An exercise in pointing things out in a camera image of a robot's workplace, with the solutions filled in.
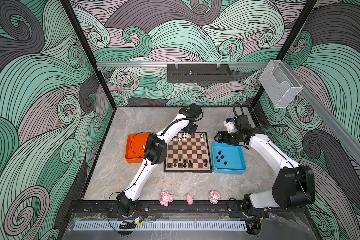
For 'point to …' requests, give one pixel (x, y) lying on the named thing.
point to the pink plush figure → (165, 198)
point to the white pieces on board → (187, 136)
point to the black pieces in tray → (222, 157)
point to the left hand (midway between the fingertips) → (190, 130)
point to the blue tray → (228, 159)
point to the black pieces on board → (184, 164)
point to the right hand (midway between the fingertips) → (220, 138)
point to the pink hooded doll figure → (215, 196)
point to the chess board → (188, 153)
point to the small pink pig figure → (189, 199)
